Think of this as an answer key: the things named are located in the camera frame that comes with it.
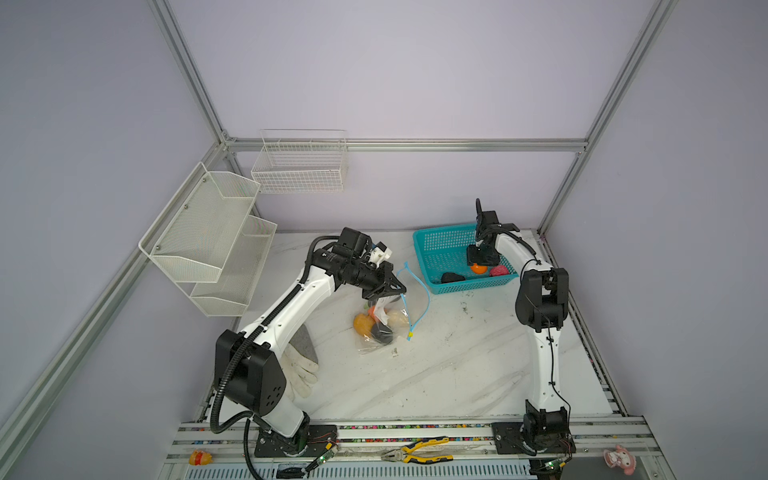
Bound white wire wall basket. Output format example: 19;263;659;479
251;129;348;194

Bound yellow handled pliers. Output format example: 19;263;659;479
380;437;454;465

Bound pink white plush toy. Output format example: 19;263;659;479
603;445;637;476

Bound black corrugated cable conduit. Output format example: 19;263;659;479
209;235;340;480

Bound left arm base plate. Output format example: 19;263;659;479
250;424;338;458

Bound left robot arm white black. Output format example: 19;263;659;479
209;243;406;438

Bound yellow mango toy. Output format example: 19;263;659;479
353;313;376;338

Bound white work glove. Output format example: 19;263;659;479
280;344;319;400

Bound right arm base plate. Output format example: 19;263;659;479
491;422;576;456

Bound smooth orange toy fruit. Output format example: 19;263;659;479
470;263;488;275

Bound teal plastic basket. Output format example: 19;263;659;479
412;224;518;295

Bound cream round toy food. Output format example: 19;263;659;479
387;310;410;333

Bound white mesh two-tier shelf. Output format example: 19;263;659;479
138;163;277;317

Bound clear zip top bag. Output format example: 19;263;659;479
352;262;432;355

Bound dark avocado toy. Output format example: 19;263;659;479
371;323;394;345
440;272;466;284

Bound pink apple toy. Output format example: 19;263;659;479
489;265;510;277

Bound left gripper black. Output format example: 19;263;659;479
348;261;406;302

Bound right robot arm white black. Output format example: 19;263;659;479
466;202;571;454

